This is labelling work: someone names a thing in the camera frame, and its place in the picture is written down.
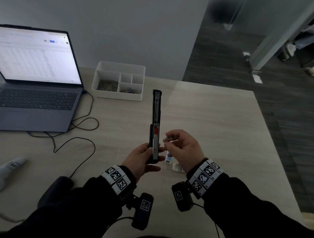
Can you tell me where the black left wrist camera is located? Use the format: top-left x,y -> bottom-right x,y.
131,193 -> 154,231

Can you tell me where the right wrist marker band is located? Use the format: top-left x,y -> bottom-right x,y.
186,159 -> 224,199

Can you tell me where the black stapler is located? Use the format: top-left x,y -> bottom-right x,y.
147,89 -> 162,164

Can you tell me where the grey laptop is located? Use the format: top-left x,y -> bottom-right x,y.
0,24 -> 84,133

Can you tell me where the black oval pad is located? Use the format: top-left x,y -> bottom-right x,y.
37,176 -> 74,209

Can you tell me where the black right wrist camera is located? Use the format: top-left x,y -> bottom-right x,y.
171,181 -> 194,212

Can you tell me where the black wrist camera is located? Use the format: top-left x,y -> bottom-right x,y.
131,193 -> 154,231
171,181 -> 194,212

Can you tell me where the black cable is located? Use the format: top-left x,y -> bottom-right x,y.
27,90 -> 99,178

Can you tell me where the left wrist marker band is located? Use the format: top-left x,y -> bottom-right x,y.
100,165 -> 134,196

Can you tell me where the office chair base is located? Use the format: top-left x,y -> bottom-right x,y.
277,48 -> 291,62

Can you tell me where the person's right forearm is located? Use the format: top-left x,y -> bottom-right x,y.
202,173 -> 314,238

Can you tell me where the grey door frame post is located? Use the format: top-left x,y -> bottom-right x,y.
249,0 -> 314,72

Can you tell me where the grey cable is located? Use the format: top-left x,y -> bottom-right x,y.
0,213 -> 25,224

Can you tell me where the wrist marker band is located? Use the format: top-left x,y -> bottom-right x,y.
100,165 -> 134,196
186,159 -> 224,199

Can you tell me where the person's left forearm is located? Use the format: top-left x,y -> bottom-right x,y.
0,176 -> 137,238

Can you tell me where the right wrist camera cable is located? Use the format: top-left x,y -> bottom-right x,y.
192,203 -> 220,238

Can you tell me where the person's right hand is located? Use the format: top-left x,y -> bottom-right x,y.
163,129 -> 205,175

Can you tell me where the white organizer tray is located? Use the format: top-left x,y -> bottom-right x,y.
91,60 -> 146,102

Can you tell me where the pile of silver paper clips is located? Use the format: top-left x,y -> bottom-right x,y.
97,79 -> 119,92

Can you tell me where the white controller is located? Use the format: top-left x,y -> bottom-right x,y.
0,157 -> 27,191

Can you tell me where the person's left hand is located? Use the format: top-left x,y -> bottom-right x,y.
121,142 -> 165,183

